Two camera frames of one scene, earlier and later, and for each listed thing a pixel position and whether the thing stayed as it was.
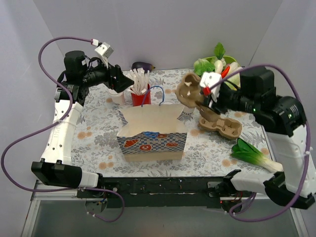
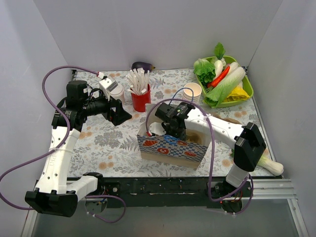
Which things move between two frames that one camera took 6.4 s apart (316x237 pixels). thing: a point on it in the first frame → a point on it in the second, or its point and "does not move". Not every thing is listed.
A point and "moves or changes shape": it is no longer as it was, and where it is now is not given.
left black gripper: [113, 77] → [113, 111]
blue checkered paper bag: [153, 133] moves or changes shape
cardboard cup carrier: [188, 93] → [194, 136]
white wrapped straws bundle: [140, 81] does not move
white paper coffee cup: [117, 98] does not move
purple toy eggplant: [145, 66] does not move
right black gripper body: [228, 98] → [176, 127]
